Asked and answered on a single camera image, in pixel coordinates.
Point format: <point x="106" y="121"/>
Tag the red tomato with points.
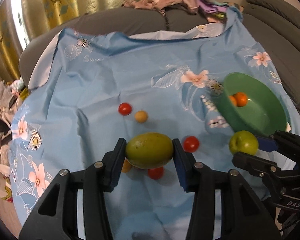
<point x="191" y="143"/>
<point x="125" y="108"/>
<point x="156" y="173"/>

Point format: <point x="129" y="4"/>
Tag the green plastic bowl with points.
<point x="255" y="110"/>

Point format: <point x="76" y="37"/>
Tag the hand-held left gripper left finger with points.
<point x="118" y="158"/>

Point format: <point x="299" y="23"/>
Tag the grey sofa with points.
<point x="270" y="30"/>

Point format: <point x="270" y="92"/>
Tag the green apple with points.
<point x="243" y="143"/>

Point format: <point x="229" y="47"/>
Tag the heap of paper clutter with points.
<point x="2" y="130"/>

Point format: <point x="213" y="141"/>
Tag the golden patterned curtain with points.
<point x="65" y="2"/>

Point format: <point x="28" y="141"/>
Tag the small yellow round fruit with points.
<point x="141" y="116"/>
<point x="126" y="167"/>

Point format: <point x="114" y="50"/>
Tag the orange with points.
<point x="232" y="100"/>
<point x="241" y="99"/>

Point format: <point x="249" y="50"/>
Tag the green mango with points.
<point x="150" y="150"/>

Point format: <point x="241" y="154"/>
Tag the blue floral bed sheet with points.
<point x="115" y="75"/>

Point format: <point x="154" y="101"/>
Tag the pile of purple clothes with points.
<point x="215" y="7"/>

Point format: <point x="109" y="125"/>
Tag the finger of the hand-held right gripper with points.
<point x="265" y="143"/>
<point x="250" y="162"/>

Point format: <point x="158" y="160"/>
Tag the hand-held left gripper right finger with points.
<point x="181" y="175"/>

